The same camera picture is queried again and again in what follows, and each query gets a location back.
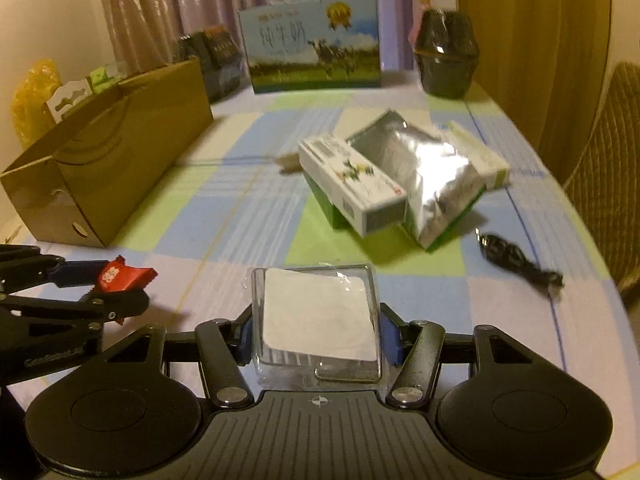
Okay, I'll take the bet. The white box floral print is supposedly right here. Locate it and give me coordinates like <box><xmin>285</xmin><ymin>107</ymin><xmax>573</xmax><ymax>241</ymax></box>
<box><xmin>298</xmin><ymin>133</ymin><xmax>409</xmax><ymax>236</ymax></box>

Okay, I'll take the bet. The blue milk carton box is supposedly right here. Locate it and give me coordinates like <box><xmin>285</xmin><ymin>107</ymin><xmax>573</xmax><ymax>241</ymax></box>
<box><xmin>237</xmin><ymin>0</ymin><xmax>384</xmax><ymax>95</ymax></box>

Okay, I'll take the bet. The dark wrapped package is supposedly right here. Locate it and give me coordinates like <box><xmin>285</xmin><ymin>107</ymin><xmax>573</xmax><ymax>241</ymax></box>
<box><xmin>174</xmin><ymin>32</ymin><xmax>206</xmax><ymax>69</ymax></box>

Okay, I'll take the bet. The white narrow box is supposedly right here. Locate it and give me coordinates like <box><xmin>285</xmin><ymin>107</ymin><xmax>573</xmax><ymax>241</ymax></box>
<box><xmin>447</xmin><ymin>120</ymin><xmax>511</xmax><ymax>190</ymax></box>

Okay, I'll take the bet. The black wrapped pot gold band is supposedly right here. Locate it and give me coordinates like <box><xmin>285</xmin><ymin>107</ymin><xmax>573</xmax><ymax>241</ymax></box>
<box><xmin>412</xmin><ymin>7</ymin><xmax>481</xmax><ymax>100</ymax></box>

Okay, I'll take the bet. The small beige object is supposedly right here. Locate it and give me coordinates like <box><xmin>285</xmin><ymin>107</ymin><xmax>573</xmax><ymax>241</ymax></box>
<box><xmin>274</xmin><ymin>152</ymin><xmax>304</xmax><ymax>176</ymax></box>

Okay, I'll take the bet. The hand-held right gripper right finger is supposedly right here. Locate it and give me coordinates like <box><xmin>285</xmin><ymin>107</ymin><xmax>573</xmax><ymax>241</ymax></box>
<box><xmin>379</xmin><ymin>302</ymin><xmax>543</xmax><ymax>409</ymax></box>

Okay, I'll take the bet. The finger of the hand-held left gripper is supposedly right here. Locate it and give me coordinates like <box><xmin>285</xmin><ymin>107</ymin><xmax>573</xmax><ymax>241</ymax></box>
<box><xmin>0</xmin><ymin>244</ymin><xmax>109</xmax><ymax>292</ymax></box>
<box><xmin>0</xmin><ymin>287</ymin><xmax>152</xmax><ymax>335</ymax></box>

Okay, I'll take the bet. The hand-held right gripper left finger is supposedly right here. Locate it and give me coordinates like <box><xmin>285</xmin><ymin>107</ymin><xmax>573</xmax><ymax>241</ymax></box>
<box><xmin>102</xmin><ymin>305</ymin><xmax>256</xmax><ymax>409</ymax></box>

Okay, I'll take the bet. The yellow plastic bag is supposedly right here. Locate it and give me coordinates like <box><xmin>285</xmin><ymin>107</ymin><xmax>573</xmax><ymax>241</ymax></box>
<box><xmin>11</xmin><ymin>58</ymin><xmax>64</xmax><ymax>149</ymax></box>

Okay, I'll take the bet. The white carved chair back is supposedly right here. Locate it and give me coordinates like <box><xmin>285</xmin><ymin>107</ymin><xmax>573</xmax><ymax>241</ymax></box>
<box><xmin>42</xmin><ymin>79</ymin><xmax>96</xmax><ymax>124</ymax></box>

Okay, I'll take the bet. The purple curtain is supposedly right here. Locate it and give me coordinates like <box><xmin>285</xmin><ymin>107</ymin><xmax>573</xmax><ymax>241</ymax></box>
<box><xmin>95</xmin><ymin>0</ymin><xmax>417</xmax><ymax>74</ymax></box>

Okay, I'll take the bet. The black cable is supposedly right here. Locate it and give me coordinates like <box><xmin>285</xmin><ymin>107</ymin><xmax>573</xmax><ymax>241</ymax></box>
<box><xmin>473</xmin><ymin>228</ymin><xmax>566</xmax><ymax>302</ymax></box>

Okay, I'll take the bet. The golden brown curtain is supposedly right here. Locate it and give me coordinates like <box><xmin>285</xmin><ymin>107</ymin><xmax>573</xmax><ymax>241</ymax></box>
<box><xmin>457</xmin><ymin>0</ymin><xmax>614</xmax><ymax>187</ymax></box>

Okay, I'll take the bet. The green tissue pack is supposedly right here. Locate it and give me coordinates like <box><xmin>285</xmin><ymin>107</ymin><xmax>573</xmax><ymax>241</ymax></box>
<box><xmin>87</xmin><ymin>62</ymin><xmax>131</xmax><ymax>94</ymax></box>

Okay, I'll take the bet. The green carton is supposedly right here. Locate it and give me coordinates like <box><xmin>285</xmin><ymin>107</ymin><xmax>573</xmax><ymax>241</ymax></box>
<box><xmin>309</xmin><ymin>182</ymin><xmax>361</xmax><ymax>234</ymax></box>

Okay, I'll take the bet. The clear plastic packet white pad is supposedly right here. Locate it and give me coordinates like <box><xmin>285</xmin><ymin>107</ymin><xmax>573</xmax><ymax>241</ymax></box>
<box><xmin>248</xmin><ymin>261</ymin><xmax>384</xmax><ymax>392</ymax></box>

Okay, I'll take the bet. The red candy wrapper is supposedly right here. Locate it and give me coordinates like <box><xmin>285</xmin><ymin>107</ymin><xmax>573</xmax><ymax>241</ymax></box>
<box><xmin>92</xmin><ymin>255</ymin><xmax>159</xmax><ymax>295</ymax></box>

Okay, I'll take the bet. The brown cardboard box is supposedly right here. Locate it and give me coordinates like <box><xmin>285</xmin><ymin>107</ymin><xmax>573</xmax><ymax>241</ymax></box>
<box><xmin>0</xmin><ymin>56</ymin><xmax>216</xmax><ymax>250</ymax></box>

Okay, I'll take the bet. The wicker chair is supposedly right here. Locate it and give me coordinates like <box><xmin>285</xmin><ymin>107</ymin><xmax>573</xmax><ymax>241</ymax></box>
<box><xmin>562</xmin><ymin>61</ymin><xmax>640</xmax><ymax>294</ymax></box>

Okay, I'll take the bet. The silver foil bag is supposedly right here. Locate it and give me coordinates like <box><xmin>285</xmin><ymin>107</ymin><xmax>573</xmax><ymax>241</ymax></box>
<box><xmin>347</xmin><ymin>109</ymin><xmax>489</xmax><ymax>252</ymax></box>

